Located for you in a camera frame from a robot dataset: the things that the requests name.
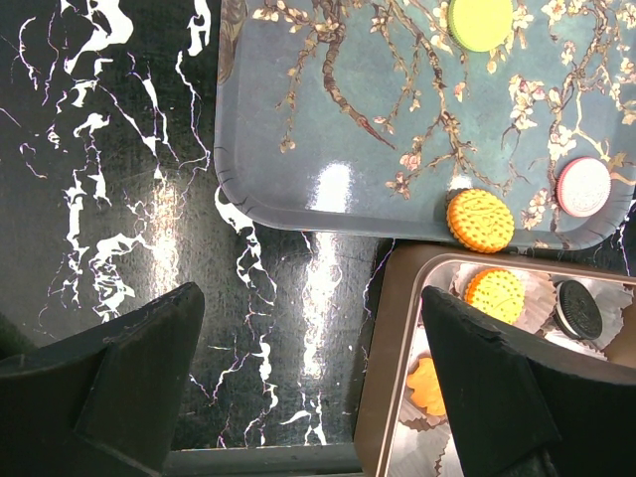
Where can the orange cookie at tray edge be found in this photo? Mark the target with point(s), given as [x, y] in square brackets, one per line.
[480, 221]

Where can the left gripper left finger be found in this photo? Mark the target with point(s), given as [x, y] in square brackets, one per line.
[103, 402]

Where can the pink round cookie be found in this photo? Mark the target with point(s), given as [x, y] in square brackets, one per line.
[583, 187]

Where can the metal cookie tin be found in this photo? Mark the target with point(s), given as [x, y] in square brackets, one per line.
[393, 436]

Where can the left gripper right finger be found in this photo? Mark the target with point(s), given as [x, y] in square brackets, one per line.
[519, 405]

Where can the green round cookie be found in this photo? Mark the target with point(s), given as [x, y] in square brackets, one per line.
[480, 25]

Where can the black sandwich cookie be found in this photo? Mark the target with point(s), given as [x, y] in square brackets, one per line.
[576, 311]

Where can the floral blue serving tray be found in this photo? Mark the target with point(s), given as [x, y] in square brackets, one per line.
[366, 117]

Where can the round orange cookie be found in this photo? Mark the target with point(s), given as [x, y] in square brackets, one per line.
[498, 293]

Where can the orange flower cookie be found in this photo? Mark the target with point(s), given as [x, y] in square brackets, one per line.
[426, 391]

